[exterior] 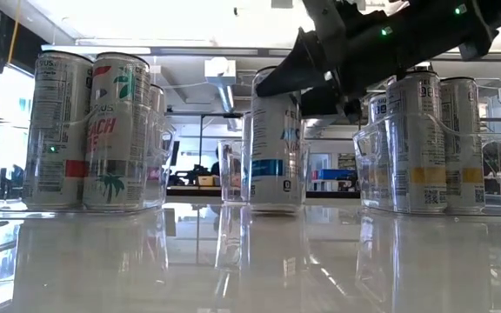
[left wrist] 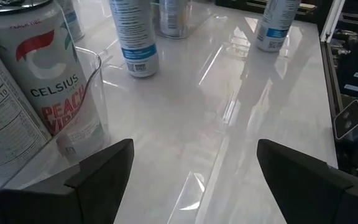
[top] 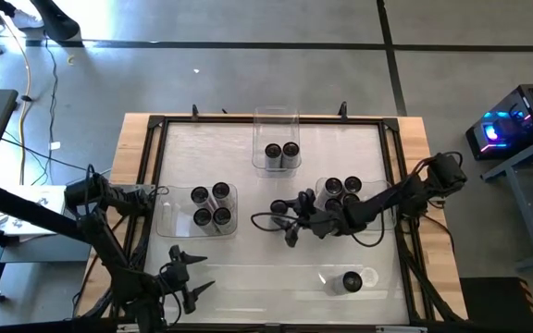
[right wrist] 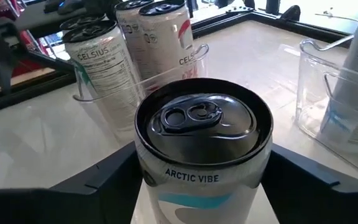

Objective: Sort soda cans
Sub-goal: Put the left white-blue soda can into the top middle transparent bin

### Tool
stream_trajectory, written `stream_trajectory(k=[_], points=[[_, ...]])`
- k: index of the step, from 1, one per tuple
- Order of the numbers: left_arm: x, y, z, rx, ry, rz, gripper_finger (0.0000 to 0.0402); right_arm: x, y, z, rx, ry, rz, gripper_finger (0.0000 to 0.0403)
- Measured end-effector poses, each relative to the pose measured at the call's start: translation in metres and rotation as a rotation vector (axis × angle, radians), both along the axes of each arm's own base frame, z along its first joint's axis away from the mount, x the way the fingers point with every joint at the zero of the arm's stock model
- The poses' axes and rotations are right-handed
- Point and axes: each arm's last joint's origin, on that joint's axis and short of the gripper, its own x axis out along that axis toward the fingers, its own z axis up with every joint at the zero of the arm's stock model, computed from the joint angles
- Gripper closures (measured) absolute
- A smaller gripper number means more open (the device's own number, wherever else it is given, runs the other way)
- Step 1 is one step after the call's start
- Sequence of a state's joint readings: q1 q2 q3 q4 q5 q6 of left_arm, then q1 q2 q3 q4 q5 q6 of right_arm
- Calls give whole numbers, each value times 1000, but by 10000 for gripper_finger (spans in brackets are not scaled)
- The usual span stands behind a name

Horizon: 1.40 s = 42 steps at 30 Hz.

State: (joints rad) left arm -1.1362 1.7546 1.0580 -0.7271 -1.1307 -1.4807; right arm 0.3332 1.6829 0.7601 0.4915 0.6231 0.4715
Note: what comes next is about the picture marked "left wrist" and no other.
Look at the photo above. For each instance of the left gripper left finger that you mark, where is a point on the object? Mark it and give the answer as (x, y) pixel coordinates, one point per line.
(57, 202)

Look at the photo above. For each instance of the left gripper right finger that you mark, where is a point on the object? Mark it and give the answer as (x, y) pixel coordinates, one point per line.
(315, 199)

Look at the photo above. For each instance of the white red-band soda can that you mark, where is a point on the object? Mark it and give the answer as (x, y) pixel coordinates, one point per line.
(5, 124)
(48, 71)

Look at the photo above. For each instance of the white yellow-band soda can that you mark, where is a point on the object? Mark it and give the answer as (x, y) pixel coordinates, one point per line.
(172, 18)

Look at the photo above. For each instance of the silver frame bracket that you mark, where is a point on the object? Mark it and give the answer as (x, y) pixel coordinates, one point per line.
(332, 21)

